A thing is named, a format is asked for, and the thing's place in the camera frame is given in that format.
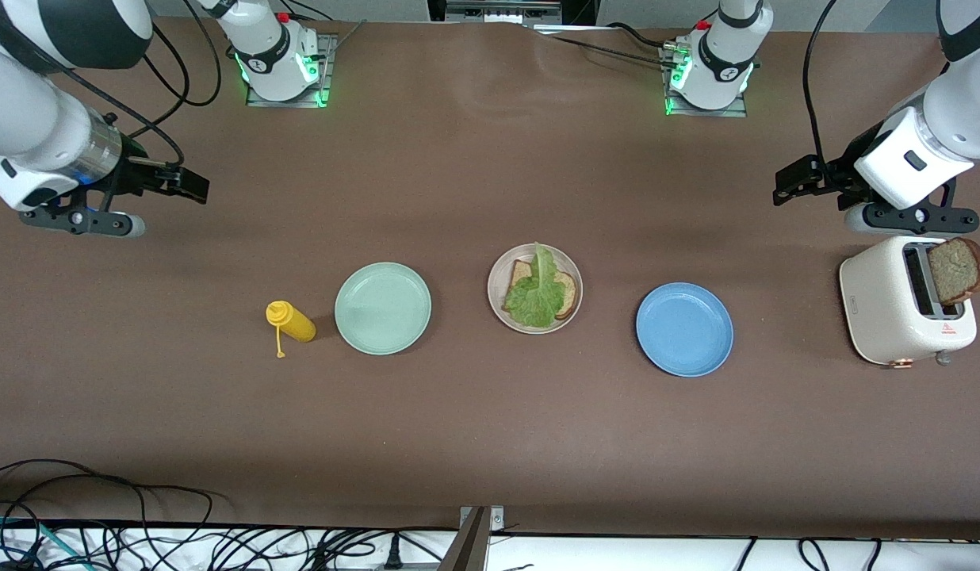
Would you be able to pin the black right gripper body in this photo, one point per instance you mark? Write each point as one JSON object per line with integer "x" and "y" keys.
{"x": 135, "y": 174}

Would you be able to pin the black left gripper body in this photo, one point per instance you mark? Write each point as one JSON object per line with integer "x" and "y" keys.
{"x": 842, "y": 172}

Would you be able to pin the brown toast bread slice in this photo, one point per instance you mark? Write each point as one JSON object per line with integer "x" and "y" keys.
{"x": 956, "y": 271}
{"x": 569, "y": 289}

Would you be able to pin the yellow mustard squeeze bottle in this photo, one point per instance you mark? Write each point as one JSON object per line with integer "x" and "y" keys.
{"x": 293, "y": 321}

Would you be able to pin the green lettuce leaf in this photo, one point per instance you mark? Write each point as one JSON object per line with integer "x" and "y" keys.
{"x": 536, "y": 297}

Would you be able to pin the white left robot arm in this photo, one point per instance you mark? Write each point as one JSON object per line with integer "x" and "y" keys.
{"x": 946, "y": 119}

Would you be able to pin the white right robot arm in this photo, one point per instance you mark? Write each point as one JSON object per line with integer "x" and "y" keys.
{"x": 30, "y": 135}

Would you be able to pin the blue plate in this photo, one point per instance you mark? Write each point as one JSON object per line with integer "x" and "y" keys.
{"x": 684, "y": 329}

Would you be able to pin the mint green plate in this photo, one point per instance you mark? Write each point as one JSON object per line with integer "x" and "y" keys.
{"x": 383, "y": 309}

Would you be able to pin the beige plate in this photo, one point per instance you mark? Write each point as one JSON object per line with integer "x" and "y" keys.
{"x": 560, "y": 260}

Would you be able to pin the cream white toaster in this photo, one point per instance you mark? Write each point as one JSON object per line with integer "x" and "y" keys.
{"x": 878, "y": 309}

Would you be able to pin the grey metal equipment box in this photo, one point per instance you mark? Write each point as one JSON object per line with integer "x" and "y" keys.
{"x": 502, "y": 12}

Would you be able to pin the black power plug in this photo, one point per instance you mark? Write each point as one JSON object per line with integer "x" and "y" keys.
{"x": 392, "y": 559}

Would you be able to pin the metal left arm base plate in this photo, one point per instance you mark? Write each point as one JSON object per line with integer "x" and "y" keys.
{"x": 708, "y": 113}

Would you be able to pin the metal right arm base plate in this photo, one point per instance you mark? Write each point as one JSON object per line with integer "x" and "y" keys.
{"x": 328, "y": 63}

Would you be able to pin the grey metal bracket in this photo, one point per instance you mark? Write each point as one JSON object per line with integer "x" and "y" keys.
{"x": 470, "y": 547}

